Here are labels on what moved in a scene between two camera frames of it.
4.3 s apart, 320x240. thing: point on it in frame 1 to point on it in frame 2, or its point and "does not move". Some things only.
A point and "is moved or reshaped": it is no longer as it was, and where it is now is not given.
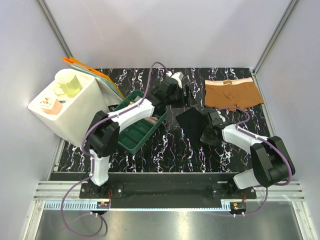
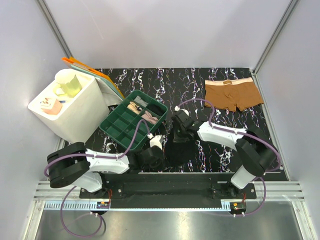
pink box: x=51 y=105 does not move
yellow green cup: x=69 y=85 does not move
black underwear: x=193 y=122 is moved or reshaped
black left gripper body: x=177 y=99 to x=157 y=166
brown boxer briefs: x=238 y=92 does not move
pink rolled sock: x=152 y=119 does not move
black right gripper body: x=207 y=137 to x=178 y=135
